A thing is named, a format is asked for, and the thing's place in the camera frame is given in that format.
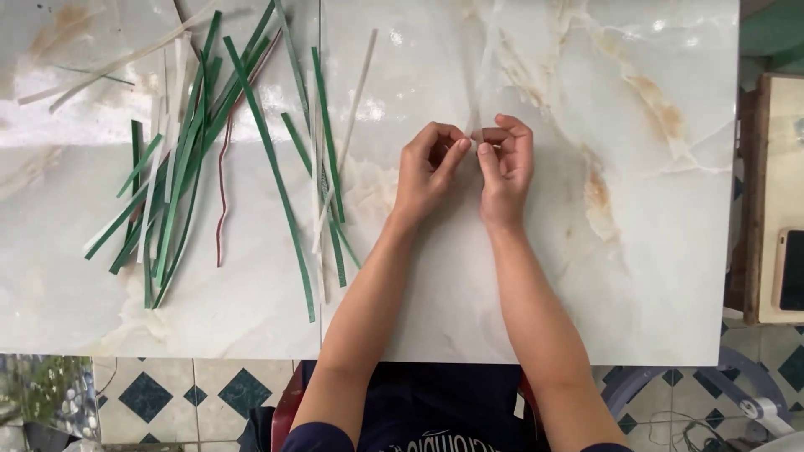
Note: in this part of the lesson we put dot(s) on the smartphone with pink case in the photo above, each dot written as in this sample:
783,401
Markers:
792,270

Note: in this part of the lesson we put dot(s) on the floral patterned bag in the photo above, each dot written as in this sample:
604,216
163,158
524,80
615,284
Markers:
44,395

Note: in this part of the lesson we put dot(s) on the black cloth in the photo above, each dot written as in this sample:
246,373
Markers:
257,432

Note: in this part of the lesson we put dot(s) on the person's left hand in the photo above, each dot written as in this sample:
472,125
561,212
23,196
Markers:
419,182

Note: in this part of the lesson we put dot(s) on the green plastic object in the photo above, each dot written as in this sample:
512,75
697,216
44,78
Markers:
776,31

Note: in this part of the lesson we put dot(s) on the pile of white plastic strips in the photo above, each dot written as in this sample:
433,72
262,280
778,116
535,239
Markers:
173,94

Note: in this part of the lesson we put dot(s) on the red plastic chair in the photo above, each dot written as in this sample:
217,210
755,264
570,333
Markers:
287,408

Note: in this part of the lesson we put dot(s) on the wooden side cabinet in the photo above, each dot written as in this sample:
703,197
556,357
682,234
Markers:
776,188

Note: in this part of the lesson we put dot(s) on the purple plastic stool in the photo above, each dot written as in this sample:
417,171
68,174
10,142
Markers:
728,370

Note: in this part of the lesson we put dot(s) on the wavy red-brown plastic strip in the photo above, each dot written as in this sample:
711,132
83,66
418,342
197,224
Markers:
222,188

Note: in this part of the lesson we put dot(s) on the person's right hand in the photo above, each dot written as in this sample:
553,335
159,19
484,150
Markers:
505,188

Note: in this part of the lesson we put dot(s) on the pile of green plastic strips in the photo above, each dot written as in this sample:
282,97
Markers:
182,169

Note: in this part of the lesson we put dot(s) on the person's dark navy clothing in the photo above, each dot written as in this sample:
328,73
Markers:
439,408

